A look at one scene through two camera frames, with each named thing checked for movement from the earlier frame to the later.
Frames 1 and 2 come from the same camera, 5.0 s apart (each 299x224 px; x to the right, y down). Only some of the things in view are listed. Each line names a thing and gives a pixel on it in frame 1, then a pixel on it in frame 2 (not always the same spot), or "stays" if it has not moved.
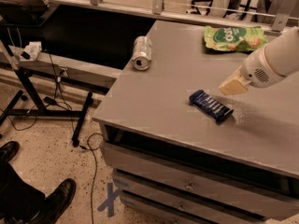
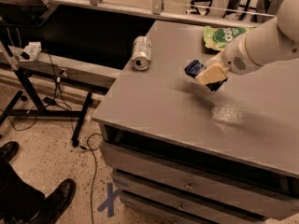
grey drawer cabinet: [177, 163] stays
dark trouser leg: [20, 202] stays
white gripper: [256, 69] to [235, 55]
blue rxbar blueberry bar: [209, 105] to [212, 76]
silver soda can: [142, 52] stays
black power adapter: [50, 101] stays
